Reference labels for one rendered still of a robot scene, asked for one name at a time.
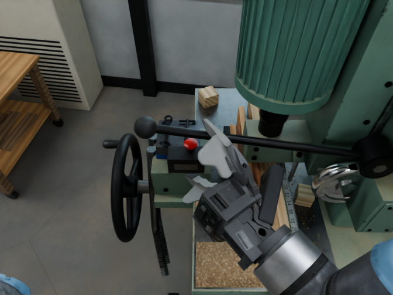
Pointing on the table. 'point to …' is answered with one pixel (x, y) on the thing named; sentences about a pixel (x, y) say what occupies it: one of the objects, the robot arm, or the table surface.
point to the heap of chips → (222, 267)
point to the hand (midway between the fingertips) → (196, 147)
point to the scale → (289, 199)
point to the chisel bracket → (258, 153)
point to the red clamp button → (190, 144)
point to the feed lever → (386, 152)
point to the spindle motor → (294, 51)
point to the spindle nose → (271, 123)
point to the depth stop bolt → (295, 163)
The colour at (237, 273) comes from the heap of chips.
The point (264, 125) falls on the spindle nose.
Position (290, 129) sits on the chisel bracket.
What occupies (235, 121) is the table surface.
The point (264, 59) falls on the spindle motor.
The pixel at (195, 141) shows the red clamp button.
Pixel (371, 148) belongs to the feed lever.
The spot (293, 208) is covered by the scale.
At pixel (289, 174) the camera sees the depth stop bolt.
